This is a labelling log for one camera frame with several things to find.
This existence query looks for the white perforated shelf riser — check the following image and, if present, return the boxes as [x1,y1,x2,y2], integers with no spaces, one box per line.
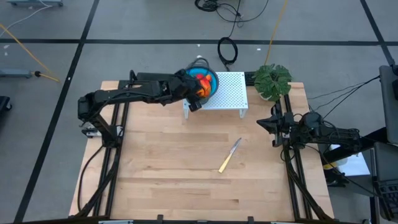
[182,71,249,119]

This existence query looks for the grey stand foot bar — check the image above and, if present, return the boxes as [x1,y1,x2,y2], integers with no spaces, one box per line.
[6,0,65,7]
[0,68,34,78]

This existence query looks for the white sheet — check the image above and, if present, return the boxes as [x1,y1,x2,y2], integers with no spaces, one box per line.
[328,139,371,177]

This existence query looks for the black coiled cable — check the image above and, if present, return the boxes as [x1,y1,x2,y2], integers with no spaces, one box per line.
[216,0,243,66]

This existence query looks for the black keyboard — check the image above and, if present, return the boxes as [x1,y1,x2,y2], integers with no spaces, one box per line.
[373,179,398,222]

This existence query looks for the orange red toy pear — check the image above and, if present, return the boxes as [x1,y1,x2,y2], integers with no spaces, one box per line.
[195,73,213,91]

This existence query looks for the yellow hanging cable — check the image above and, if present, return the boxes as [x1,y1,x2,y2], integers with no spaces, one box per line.
[264,0,289,65]

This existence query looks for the black cable bundle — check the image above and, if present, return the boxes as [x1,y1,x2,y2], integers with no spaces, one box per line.
[195,0,270,24]

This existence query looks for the green potted plant white pot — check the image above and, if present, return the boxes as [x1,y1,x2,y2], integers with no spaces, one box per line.
[251,63,294,103]

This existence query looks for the yellow cable with black plug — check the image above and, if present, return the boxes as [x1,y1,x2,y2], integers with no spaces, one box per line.
[0,23,60,83]

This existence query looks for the black object at floor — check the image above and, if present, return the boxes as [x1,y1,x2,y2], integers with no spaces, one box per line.
[0,95,13,113]

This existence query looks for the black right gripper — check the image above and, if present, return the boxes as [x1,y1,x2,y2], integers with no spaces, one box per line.
[256,103,295,148]

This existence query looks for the table knife pale yellow handle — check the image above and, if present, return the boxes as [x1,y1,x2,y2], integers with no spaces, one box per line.
[218,137,243,174]

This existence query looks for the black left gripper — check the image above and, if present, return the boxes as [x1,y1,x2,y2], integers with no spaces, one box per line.
[160,68,203,113]

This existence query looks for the blue collapsible bowl grey rim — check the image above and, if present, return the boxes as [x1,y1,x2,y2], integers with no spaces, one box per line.
[183,57,220,106]

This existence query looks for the black aluminium table frame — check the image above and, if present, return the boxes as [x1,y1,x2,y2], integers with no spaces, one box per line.
[74,70,335,223]

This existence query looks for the white floor cable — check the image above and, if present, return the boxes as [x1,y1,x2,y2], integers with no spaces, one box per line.
[0,4,53,30]

